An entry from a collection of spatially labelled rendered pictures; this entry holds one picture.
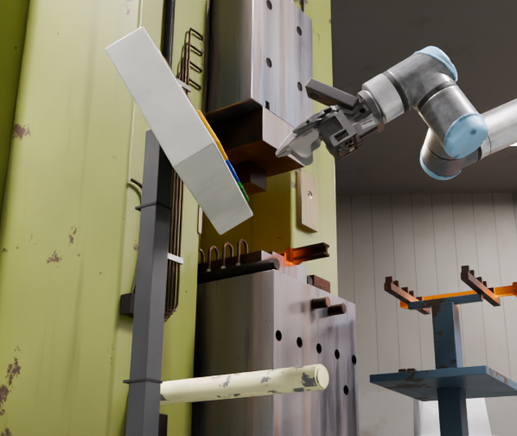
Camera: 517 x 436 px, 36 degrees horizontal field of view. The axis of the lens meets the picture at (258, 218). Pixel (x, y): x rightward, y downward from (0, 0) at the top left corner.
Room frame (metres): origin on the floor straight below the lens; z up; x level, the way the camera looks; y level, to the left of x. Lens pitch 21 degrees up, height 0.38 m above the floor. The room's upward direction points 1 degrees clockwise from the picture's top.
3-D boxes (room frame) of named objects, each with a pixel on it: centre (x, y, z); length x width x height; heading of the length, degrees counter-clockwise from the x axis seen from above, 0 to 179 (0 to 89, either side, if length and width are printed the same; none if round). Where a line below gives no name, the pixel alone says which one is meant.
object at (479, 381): (2.16, -0.52, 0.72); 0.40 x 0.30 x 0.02; 149
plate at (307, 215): (2.21, -0.14, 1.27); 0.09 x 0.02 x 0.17; 144
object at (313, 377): (1.55, 0.06, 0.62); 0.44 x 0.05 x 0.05; 54
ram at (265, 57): (2.04, 0.08, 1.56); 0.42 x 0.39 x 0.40; 54
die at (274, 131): (2.00, 0.10, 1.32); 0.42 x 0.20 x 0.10; 54
